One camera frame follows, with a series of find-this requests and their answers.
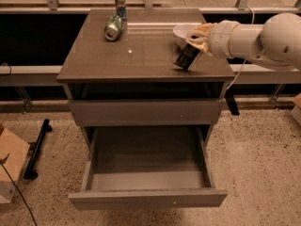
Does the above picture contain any thin black cable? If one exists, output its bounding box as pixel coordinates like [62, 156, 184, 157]
[0, 162, 39, 226]

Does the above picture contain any cardboard box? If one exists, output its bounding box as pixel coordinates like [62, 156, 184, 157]
[0, 124, 29, 204]
[291, 93, 301, 125]

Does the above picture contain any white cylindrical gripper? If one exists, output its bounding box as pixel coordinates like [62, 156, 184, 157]
[186, 20, 239, 58]

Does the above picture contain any open grey middle drawer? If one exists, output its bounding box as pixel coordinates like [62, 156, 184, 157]
[69, 125, 227, 210]

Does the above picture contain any metal window railing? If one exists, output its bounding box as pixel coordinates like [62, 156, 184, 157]
[0, 0, 301, 115]

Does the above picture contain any white power cable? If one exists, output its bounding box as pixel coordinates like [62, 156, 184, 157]
[226, 6, 256, 90]

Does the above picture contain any white ceramic bowl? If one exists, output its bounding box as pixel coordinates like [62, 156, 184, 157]
[173, 24, 202, 50]

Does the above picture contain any black rxbar chocolate bar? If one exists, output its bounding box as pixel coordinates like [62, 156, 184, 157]
[175, 44, 201, 71]

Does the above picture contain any green soda can lying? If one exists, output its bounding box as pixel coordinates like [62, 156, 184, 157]
[104, 15, 122, 41]

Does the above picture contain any black metal stand bar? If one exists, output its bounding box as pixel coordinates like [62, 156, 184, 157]
[24, 119, 52, 180]

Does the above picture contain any closed grey top drawer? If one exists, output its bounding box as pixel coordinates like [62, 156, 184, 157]
[69, 99, 223, 127]

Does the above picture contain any cardboard box at right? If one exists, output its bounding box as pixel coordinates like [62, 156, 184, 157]
[291, 93, 301, 125]

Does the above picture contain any cardboard box at left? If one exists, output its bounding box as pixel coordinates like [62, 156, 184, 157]
[0, 124, 29, 204]

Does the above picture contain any grey drawer cabinet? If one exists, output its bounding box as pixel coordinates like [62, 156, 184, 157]
[57, 8, 234, 141]

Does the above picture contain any blue upright soda can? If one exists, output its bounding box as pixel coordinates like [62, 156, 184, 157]
[115, 0, 127, 21]

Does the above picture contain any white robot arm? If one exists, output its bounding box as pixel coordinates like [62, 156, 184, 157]
[185, 13, 301, 71]

